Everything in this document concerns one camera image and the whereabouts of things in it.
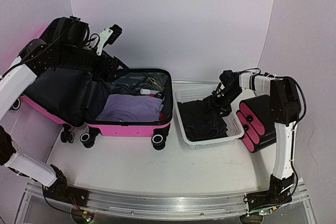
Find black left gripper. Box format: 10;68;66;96
56;45;130;82

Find black denim jeans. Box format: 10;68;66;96
177;95;231;142

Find lilac purple shirt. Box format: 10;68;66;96
96;94;163;122

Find pink hard-shell kids suitcase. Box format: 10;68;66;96
9;17;174;151

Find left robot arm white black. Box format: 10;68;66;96
1;16;124;142

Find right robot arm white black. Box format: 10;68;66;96
213;69;307;210

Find white perforated plastic basket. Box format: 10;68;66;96
174;86;244;150

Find pink and black drawer organizer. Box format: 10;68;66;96
236;94;276;153

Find dark round cosmetic compact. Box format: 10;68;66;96
154;92;164;100

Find white cosmetic tube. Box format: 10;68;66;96
140;89;159;95

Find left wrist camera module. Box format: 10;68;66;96
96;24;123;56

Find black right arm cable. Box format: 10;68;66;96
236;68;308;183

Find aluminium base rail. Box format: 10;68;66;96
23;171;308;216

